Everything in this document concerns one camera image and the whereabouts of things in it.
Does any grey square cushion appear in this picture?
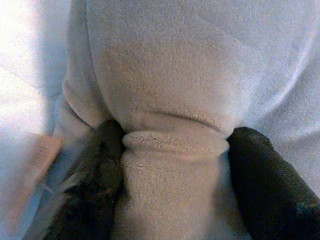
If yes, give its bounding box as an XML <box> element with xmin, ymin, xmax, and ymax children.
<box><xmin>29</xmin><ymin>0</ymin><xmax>320</xmax><ymax>240</ymax></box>

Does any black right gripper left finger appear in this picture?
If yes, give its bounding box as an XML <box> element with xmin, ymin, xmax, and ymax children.
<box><xmin>47</xmin><ymin>119</ymin><xmax>126</xmax><ymax>240</ymax></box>

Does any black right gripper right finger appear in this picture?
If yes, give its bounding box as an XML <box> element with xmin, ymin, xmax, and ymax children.
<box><xmin>227</xmin><ymin>126</ymin><xmax>320</xmax><ymax>240</ymax></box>

